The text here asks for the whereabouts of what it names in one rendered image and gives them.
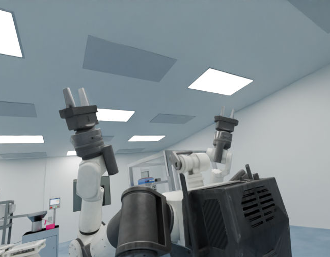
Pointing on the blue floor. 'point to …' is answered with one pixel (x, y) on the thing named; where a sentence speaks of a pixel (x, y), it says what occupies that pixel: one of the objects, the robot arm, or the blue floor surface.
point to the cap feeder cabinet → (52, 244)
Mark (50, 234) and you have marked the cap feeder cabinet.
